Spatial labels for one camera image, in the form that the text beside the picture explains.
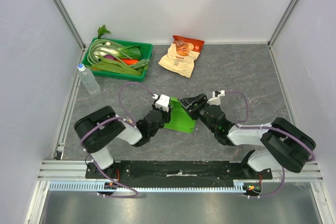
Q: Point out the celery leaf sprig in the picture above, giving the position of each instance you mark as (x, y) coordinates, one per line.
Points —
(102, 31)

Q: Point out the orange carrot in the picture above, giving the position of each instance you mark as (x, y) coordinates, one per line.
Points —
(130, 61)

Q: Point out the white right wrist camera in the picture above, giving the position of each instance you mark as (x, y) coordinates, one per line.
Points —
(216, 97)

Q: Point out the green paper box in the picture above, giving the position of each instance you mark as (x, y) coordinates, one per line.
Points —
(180, 120)

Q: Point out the light blue cable duct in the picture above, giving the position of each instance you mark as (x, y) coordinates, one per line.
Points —
(103, 186)

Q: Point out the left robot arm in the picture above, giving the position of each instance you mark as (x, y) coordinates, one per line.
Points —
(99, 128)

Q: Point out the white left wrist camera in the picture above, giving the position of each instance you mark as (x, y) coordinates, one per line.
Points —
(161, 102)

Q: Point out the green asparagus bunch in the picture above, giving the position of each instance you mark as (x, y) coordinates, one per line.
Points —
(140, 64)

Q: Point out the green plastic crate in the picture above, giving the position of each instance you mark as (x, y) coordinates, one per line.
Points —
(146, 52)

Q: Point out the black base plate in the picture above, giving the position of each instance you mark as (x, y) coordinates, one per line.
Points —
(182, 173)

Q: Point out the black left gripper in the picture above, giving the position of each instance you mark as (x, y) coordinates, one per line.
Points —
(166, 112)

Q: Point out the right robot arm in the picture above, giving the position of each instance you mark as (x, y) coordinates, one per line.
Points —
(284, 145)

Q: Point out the green leafy vegetable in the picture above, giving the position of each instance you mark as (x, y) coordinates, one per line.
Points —
(116, 68)

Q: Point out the purple onion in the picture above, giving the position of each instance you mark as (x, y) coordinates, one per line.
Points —
(109, 57)

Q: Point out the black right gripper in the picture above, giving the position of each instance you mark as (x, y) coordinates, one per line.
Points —
(198, 106)

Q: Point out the bok choy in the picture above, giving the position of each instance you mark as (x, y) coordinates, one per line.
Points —
(131, 52)

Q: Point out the red and cream snack bag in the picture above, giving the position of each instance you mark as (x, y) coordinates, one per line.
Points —
(181, 55)

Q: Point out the green long beans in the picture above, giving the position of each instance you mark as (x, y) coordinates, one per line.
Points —
(92, 49)

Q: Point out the clear plastic water bottle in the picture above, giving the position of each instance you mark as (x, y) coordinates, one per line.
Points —
(88, 80)

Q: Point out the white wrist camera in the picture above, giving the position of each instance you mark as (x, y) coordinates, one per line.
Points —
(161, 102)
(216, 97)

